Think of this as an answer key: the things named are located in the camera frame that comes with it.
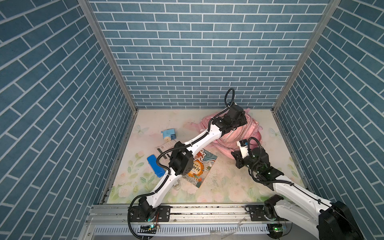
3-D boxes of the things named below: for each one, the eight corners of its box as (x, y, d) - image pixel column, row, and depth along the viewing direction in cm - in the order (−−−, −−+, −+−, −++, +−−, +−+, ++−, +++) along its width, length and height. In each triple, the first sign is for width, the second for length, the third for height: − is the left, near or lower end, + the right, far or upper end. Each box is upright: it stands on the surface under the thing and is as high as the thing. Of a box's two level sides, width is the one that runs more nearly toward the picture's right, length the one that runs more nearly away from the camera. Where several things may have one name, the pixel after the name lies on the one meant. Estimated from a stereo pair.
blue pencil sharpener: (161, 140, 104) (160, 136, 100) (163, 133, 108) (161, 128, 104) (175, 140, 104) (175, 136, 100) (176, 133, 108) (176, 128, 104)
